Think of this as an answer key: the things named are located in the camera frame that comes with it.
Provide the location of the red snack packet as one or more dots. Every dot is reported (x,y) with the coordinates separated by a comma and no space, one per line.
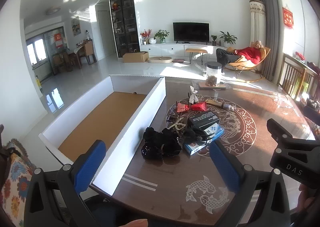
(198,107)

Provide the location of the black printed box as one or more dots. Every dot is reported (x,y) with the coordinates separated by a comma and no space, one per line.
(202,118)

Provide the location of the covered standing air conditioner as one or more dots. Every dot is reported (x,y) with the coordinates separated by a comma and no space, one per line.
(257,24)

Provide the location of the beige cat scratcher bed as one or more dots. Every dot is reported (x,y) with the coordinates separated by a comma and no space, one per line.
(160,60)

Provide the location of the black velvet hair bow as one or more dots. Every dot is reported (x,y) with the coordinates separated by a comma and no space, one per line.
(170,138)

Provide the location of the small potted plant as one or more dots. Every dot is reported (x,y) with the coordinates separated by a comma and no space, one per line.
(214,39)

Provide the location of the dining table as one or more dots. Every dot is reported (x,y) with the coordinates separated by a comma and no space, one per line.
(80,51)

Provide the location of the person's left hand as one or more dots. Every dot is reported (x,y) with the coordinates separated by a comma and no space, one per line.
(133,223)

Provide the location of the blue and white box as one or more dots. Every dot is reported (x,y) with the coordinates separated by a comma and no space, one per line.
(195,148)

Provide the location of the floral printed blanket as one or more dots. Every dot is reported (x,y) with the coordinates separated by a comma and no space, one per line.
(15,179)

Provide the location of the white round vase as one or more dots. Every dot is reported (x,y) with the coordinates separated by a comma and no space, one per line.
(152,41)

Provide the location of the framed wall painting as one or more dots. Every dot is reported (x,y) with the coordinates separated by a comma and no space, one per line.
(75,26)

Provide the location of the black hair clip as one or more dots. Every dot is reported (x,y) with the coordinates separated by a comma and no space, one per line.
(192,134)

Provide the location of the green potted plant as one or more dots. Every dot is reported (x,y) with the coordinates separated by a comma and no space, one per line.
(162,34)

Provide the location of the flat wooden board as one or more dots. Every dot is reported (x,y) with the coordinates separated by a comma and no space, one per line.
(221,86)

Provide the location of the red wall hanging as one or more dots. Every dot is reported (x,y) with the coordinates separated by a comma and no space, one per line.
(288,17)

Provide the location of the white television cabinet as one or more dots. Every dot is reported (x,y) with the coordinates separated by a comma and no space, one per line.
(165,50)

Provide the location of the gold rhinestone hair claw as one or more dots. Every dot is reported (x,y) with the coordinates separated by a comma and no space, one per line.
(178,126)

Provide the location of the black television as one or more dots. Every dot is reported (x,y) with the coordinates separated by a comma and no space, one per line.
(191,31)

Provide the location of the dark wooden chair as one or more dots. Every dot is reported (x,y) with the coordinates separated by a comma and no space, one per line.
(293,76)

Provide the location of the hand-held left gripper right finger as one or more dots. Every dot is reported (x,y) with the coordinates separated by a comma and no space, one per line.
(225,167)

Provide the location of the orange rocking chair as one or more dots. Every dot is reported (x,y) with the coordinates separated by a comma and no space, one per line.
(250,66)

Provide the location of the red flower arrangement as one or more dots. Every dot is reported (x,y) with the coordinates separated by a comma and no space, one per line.
(145,34)

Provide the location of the wooden stool with metal legs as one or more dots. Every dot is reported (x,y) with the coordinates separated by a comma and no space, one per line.
(196,50)

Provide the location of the tall black glass cabinet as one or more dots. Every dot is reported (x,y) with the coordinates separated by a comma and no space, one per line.
(123,21)

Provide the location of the grey curtain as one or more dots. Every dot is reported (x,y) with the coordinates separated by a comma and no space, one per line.
(270,29)

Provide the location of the large leafy potted plant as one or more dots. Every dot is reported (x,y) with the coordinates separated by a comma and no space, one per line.
(228,38)

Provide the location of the wooden dining chair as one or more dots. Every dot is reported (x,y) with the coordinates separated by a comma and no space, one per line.
(90,53)

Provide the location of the round ceiling lamp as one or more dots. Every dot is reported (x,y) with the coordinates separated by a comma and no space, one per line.
(53,11)

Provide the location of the brown patterned glass desktop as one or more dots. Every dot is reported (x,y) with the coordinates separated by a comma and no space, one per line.
(175,174)

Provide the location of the clear jar with black lid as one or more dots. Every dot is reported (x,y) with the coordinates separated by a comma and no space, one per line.
(214,75)

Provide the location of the red paper door sign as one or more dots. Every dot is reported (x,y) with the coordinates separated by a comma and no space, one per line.
(58,39)

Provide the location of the person's right hand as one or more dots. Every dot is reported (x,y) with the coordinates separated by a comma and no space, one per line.
(308,202)

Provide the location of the white door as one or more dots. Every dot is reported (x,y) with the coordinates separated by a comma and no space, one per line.
(103,34)

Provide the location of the small red ornament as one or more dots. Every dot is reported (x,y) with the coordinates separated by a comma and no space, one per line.
(300,56)

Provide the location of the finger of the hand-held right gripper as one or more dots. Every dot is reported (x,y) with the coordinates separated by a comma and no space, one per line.
(287,164)

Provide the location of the black velvet hair accessories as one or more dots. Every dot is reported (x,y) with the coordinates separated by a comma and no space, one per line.
(152,151)

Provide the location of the silver rhinestone bow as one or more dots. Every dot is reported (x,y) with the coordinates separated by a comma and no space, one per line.
(192,95)

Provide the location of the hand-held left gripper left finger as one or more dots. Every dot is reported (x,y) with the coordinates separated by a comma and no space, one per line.
(88,167)

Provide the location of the cardboard box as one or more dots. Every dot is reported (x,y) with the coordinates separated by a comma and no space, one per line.
(135,57)

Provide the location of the white box with cork base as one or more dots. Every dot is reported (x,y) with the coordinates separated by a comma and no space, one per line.
(140,127)

